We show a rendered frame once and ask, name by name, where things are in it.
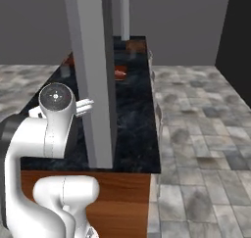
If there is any red-brown tray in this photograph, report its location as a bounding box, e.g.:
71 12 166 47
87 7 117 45
113 64 128 82

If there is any wooden counter with dark top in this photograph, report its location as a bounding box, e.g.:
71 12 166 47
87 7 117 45
20 35 162 238

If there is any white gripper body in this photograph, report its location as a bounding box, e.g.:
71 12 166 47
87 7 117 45
75 98 95 118

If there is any grey fridge door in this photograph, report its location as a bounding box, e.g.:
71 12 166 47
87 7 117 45
63 0 119 169

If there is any red-brown object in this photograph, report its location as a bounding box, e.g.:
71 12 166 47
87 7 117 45
66 51 75 68

